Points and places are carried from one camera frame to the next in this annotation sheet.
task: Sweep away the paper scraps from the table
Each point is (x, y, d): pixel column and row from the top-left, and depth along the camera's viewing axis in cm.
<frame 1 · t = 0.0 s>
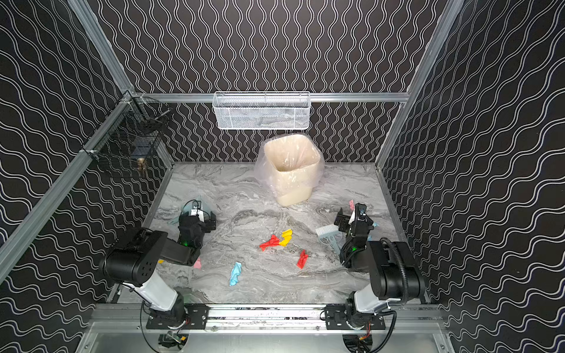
left hand: (205, 213, 94), fingers open
right hand: (356, 212, 91), fingers open
beige trash bin with liner: (289, 166, 102), point 15 cm above the table

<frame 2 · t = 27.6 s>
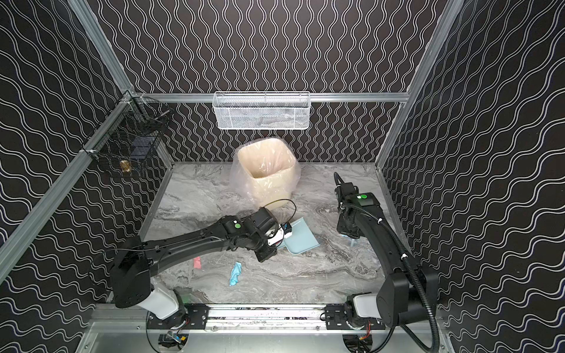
left hand: (280, 253, 76), fingers closed
right hand: (354, 232, 80), fingers closed
beige trash bin with liner: (265, 172, 100), point 14 cm above the table
teal dustpan: (301, 240, 82), point 12 cm above the table

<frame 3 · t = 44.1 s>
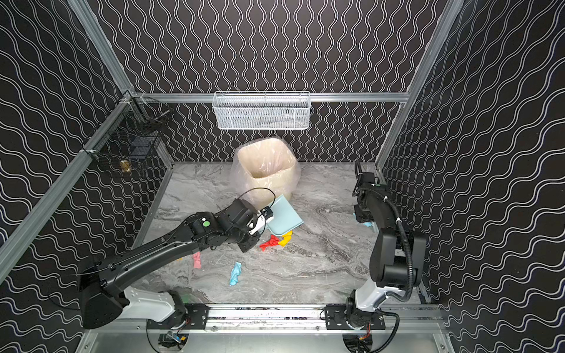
left hand: (261, 235, 73), fingers closed
right hand: (376, 217, 87), fingers closed
teal dustpan: (285, 217, 80), point 19 cm above the table
the other named things where they were.

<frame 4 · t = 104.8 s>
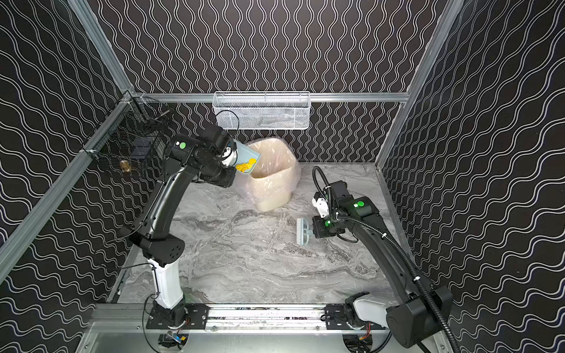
left hand: (234, 181, 73), fingers closed
right hand: (316, 230, 76), fingers closed
teal dustpan: (246, 153, 81), point 33 cm above the table
the other named things where they were.

